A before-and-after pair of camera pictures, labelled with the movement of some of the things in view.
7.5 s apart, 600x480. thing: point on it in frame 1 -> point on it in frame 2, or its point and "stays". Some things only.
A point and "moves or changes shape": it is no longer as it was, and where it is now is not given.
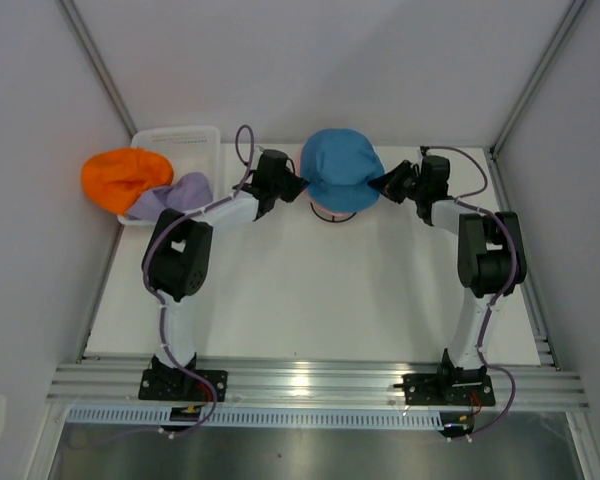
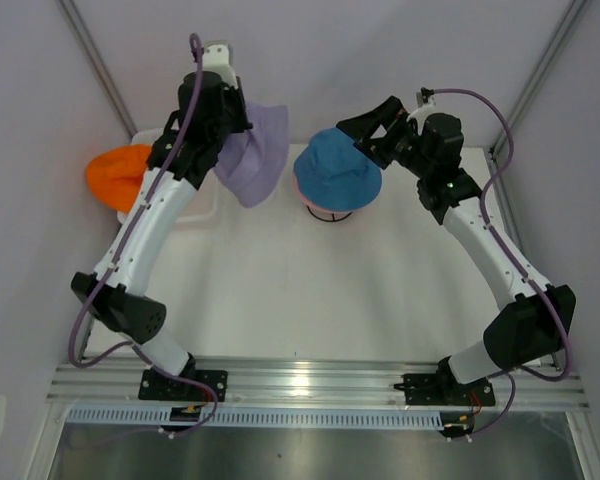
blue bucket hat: [339, 164] stays
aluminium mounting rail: [320, 382] stays
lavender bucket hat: [190, 193] moves or changes shape
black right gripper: [387, 180] -> [362, 128]
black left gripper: [295, 188] -> [236, 95]
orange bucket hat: [116, 178] stays
